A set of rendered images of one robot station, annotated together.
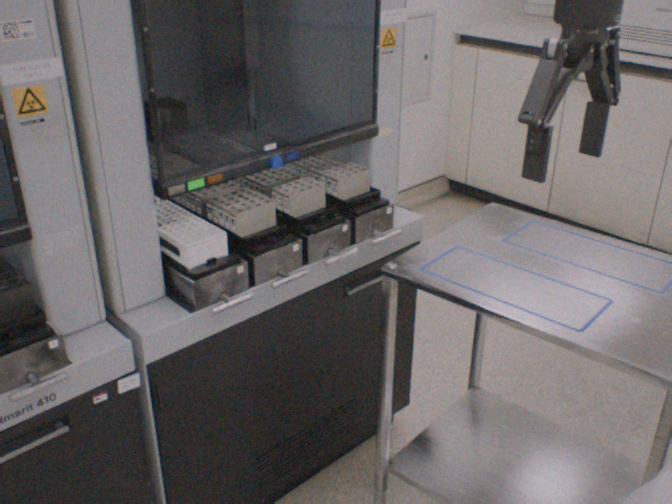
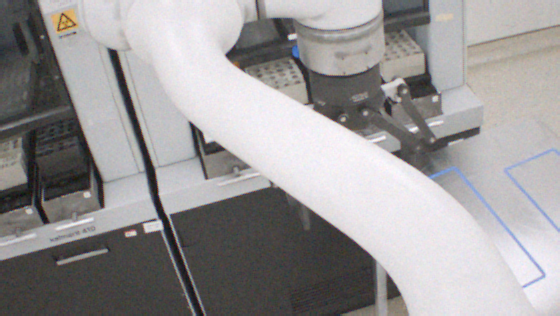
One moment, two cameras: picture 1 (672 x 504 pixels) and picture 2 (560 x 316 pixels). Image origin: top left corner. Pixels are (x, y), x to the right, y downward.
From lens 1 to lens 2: 71 cm
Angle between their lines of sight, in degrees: 32
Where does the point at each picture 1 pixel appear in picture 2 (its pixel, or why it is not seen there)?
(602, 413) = not seen: outside the picture
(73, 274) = (112, 139)
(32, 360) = (73, 204)
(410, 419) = not seen: hidden behind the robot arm
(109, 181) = (133, 71)
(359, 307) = not seen: hidden behind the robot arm
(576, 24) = (315, 96)
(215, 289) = (227, 163)
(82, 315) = (123, 168)
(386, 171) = (449, 53)
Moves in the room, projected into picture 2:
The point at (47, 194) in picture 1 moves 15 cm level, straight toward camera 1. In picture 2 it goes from (84, 83) to (63, 125)
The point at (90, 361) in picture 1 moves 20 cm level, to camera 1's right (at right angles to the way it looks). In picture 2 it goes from (118, 208) to (184, 232)
